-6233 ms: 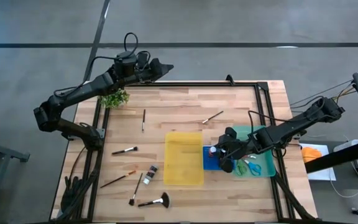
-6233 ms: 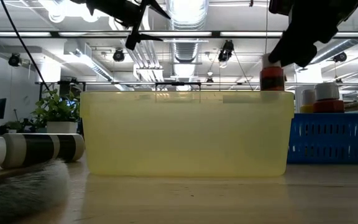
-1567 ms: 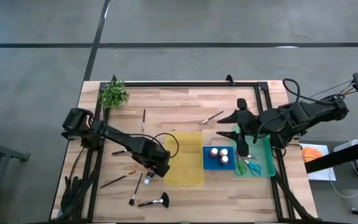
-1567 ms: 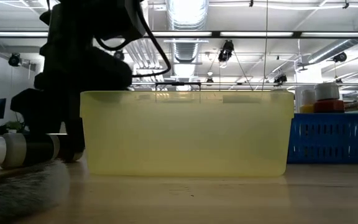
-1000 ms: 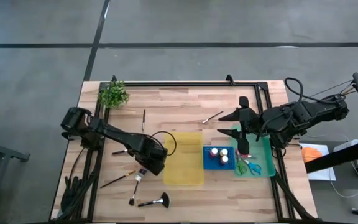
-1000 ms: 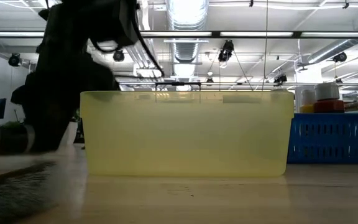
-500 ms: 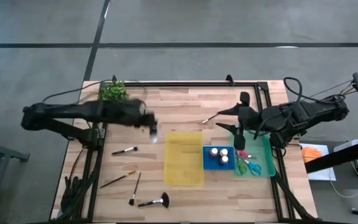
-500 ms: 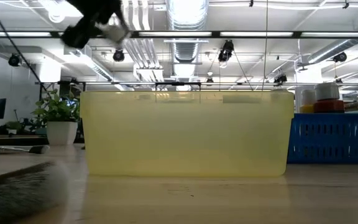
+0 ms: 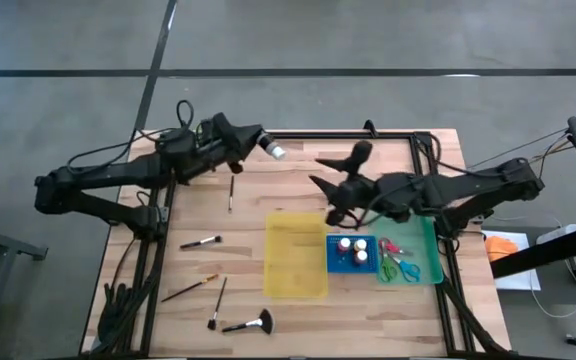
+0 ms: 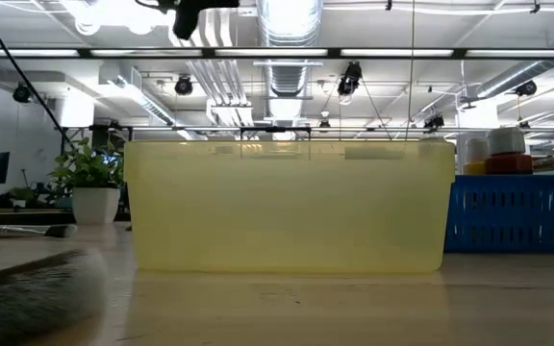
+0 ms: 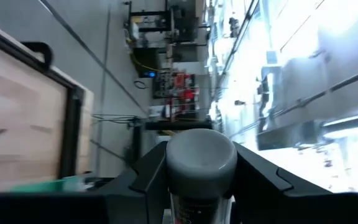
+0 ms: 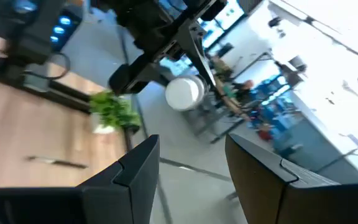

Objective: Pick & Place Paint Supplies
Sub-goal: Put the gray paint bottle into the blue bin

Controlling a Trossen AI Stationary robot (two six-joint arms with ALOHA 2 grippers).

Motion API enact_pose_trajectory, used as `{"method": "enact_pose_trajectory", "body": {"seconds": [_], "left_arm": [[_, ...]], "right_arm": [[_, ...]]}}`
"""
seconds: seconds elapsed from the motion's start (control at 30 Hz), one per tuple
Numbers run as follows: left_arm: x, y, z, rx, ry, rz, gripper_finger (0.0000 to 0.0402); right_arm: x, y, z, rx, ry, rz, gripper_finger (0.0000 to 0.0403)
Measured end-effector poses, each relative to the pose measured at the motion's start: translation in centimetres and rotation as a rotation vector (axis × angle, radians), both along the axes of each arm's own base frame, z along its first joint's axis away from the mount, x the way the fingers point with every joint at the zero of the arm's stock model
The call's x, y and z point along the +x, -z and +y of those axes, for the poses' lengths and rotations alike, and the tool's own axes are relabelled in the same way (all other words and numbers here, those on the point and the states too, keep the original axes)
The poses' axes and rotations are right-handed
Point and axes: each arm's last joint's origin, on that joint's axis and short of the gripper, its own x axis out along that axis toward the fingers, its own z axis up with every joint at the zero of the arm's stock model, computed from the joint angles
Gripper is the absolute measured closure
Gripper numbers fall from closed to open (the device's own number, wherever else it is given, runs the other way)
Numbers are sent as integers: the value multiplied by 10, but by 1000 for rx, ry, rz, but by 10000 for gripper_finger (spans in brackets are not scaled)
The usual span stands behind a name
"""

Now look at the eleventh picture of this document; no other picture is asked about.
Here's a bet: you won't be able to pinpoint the black clamp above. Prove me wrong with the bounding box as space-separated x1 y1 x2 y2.
21 41 55 72

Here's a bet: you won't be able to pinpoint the black white striped paint tube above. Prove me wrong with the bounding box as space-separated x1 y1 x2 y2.
165 128 239 224

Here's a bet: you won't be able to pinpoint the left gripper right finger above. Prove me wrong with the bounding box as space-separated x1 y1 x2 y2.
231 141 334 224

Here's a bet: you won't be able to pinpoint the red shelf equipment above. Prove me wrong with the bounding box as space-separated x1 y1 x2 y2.
171 72 200 110

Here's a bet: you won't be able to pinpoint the green translucent plastic bin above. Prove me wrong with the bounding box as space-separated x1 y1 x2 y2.
9 175 90 193

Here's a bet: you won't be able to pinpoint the right arm black cables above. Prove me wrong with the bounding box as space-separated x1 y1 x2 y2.
91 113 138 124

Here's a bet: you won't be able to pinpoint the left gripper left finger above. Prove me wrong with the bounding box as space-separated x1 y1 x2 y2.
95 141 171 224

